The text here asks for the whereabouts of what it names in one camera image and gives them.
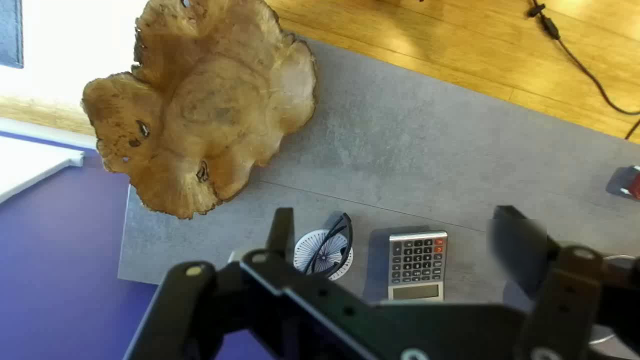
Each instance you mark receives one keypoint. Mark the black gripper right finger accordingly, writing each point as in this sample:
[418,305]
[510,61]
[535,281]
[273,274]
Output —
[526,243]

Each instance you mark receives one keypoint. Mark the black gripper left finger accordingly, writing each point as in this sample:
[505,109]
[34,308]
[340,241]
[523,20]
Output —
[191,301]

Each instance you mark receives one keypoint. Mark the grey pocket calculator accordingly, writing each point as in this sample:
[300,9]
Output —
[416,265]

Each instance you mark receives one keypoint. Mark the small red grey connector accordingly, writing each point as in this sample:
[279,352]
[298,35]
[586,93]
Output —
[625,182]

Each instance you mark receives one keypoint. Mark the grey concrete look cabinet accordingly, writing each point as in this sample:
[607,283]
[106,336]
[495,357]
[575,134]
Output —
[412,160]

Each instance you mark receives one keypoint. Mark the brown crumpled cloth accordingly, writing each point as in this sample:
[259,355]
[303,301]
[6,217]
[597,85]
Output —
[207,113]

